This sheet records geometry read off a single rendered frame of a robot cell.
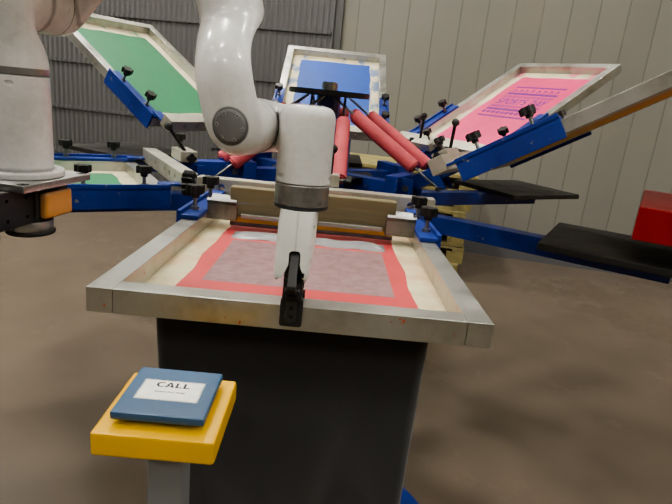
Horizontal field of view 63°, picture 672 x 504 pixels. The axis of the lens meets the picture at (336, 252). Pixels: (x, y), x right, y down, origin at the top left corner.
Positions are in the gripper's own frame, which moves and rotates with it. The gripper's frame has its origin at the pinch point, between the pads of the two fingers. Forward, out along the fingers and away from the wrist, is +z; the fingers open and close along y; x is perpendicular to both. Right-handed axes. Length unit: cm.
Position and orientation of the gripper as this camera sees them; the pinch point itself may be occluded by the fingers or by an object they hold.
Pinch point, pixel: (292, 307)
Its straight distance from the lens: 80.3
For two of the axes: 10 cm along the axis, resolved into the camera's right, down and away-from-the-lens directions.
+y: 0.0, 2.5, -9.7
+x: 10.0, 0.9, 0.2
